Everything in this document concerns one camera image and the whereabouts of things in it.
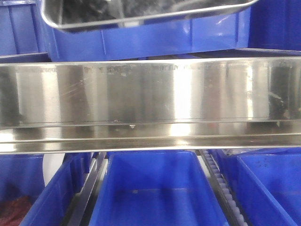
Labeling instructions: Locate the blue bin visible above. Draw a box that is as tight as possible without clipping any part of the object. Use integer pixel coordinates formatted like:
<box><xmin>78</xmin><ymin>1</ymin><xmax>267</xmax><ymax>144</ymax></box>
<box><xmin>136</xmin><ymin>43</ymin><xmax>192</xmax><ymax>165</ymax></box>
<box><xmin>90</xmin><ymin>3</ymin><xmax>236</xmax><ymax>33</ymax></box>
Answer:
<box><xmin>0</xmin><ymin>153</ymin><xmax>93</xmax><ymax>226</ymax></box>
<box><xmin>89</xmin><ymin>150</ymin><xmax>228</xmax><ymax>226</ymax></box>
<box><xmin>209</xmin><ymin>147</ymin><xmax>301</xmax><ymax>226</ymax></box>

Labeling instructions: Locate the large blue crate upper centre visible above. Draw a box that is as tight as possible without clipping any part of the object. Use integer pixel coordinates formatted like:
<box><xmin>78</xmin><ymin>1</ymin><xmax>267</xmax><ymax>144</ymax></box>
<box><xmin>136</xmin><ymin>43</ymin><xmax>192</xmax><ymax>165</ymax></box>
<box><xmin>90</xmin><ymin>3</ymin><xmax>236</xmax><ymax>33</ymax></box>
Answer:
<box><xmin>43</xmin><ymin>8</ymin><xmax>251</xmax><ymax>62</ymax></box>

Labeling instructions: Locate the blue crate upper right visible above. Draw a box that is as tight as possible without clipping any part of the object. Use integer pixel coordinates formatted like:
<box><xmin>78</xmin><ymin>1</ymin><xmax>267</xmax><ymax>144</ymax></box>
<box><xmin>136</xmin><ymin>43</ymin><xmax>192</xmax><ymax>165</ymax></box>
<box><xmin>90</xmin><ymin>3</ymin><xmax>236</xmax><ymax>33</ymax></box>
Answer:
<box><xmin>248</xmin><ymin>0</ymin><xmax>301</xmax><ymax>55</ymax></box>

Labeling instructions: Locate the white roller conveyor track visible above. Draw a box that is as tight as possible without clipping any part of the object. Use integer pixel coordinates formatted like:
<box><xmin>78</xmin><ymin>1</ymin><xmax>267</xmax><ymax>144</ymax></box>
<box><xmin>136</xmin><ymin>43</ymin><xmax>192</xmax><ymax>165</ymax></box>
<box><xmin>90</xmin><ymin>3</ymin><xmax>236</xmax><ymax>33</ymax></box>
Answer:
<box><xmin>199</xmin><ymin>149</ymin><xmax>248</xmax><ymax>226</ymax></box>

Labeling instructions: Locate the silver metal tray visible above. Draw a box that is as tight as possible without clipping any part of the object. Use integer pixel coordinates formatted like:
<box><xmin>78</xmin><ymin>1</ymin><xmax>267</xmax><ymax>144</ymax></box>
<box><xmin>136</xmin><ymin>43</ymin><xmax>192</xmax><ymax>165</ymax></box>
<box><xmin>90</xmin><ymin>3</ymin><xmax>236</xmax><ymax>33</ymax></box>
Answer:
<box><xmin>40</xmin><ymin>0</ymin><xmax>255</xmax><ymax>32</ymax></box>

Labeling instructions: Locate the grey metal divider rail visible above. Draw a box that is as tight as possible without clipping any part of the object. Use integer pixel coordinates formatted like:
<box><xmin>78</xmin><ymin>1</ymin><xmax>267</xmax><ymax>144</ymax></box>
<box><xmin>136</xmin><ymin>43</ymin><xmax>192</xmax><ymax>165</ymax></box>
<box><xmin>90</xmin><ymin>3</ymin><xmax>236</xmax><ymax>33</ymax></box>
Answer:
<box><xmin>60</xmin><ymin>152</ymin><xmax>108</xmax><ymax>226</ymax></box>

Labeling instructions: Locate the blue bin lower centre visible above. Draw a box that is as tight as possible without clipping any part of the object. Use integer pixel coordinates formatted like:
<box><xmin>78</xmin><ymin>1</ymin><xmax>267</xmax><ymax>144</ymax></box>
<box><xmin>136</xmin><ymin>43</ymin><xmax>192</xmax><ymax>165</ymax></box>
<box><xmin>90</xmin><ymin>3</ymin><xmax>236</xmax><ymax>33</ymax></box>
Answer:
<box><xmin>89</xmin><ymin>150</ymin><xmax>228</xmax><ymax>226</ymax></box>

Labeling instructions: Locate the blue bin lower right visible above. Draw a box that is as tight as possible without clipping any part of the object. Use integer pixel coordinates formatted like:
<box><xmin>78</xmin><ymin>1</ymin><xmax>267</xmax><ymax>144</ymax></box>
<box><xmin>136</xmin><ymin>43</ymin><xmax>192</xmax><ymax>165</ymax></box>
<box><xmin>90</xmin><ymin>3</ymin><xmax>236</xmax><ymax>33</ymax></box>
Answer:
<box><xmin>209</xmin><ymin>147</ymin><xmax>301</xmax><ymax>226</ymax></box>

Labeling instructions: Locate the blue bin lower left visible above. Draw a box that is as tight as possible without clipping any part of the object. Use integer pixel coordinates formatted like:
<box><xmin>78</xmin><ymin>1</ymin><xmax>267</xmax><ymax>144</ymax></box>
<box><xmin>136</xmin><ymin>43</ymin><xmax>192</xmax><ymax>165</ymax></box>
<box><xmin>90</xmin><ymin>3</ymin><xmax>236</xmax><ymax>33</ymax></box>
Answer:
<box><xmin>0</xmin><ymin>153</ymin><xmax>93</xmax><ymax>226</ymax></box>

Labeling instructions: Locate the stainless steel shelf front panel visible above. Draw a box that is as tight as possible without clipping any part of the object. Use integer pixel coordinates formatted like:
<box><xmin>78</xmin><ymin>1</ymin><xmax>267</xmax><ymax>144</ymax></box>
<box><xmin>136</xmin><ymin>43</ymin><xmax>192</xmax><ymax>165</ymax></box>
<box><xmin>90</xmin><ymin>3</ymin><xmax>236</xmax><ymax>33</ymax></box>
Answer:
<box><xmin>0</xmin><ymin>56</ymin><xmax>301</xmax><ymax>154</ymax></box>

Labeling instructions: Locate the blue crate upper left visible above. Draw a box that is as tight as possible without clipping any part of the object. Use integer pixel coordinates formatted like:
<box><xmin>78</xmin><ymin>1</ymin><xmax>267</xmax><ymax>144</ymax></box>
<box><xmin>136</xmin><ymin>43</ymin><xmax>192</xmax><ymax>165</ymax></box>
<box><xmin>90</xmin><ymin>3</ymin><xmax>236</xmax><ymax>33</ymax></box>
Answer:
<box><xmin>0</xmin><ymin>0</ymin><xmax>47</xmax><ymax>57</ymax></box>

